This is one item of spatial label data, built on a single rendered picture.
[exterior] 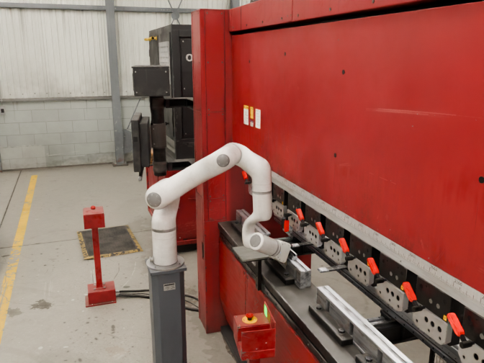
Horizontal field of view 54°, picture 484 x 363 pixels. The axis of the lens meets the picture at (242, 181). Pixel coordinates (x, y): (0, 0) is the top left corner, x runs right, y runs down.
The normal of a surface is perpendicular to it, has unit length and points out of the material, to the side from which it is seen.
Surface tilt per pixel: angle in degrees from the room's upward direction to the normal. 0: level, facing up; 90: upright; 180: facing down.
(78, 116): 90
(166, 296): 90
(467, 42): 90
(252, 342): 90
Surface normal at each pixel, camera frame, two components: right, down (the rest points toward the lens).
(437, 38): -0.95, 0.08
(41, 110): 0.34, 0.24
